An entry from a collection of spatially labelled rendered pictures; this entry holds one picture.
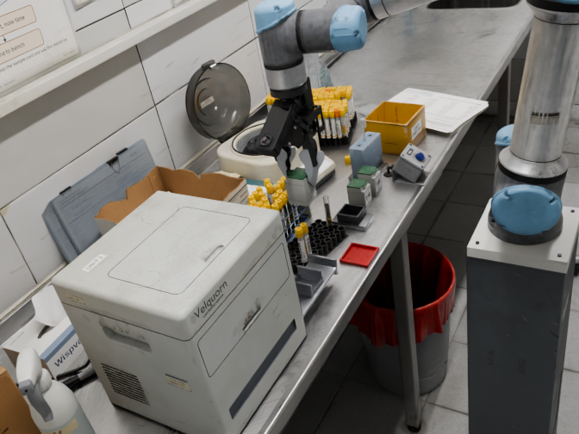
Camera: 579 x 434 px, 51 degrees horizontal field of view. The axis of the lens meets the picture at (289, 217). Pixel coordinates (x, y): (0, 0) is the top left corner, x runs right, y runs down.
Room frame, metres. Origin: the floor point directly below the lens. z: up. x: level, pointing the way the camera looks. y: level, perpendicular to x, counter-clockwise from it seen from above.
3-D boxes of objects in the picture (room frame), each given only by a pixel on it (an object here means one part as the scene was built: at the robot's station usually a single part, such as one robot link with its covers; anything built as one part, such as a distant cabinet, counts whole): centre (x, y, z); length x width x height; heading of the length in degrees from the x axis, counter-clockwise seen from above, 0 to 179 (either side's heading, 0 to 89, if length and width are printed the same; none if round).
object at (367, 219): (1.21, -0.15, 0.89); 0.09 x 0.05 x 0.04; 54
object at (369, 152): (1.43, -0.24, 0.92); 0.10 x 0.07 x 0.10; 139
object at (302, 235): (1.13, -0.03, 0.93); 0.17 x 0.09 x 0.11; 133
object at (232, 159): (1.51, 0.00, 0.94); 0.30 x 0.24 x 0.12; 45
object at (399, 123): (1.56, -0.35, 0.93); 0.13 x 0.13 x 0.10; 50
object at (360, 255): (1.07, -0.14, 0.88); 0.07 x 0.07 x 0.01; 54
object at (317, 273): (0.94, 0.01, 0.92); 0.21 x 0.07 x 0.05; 144
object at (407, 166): (1.37, -0.32, 0.92); 0.13 x 0.07 x 0.08; 54
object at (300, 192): (1.07, -0.04, 1.08); 0.05 x 0.04 x 0.06; 52
